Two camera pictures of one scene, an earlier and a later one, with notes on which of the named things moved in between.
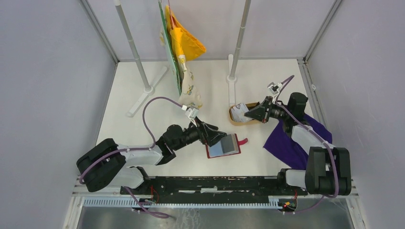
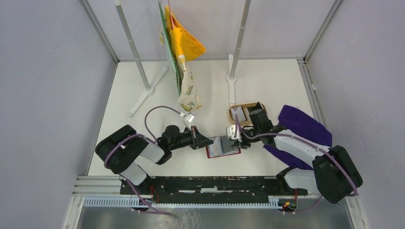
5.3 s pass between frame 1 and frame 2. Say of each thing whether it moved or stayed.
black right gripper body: moved
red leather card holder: stayed
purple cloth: stayed
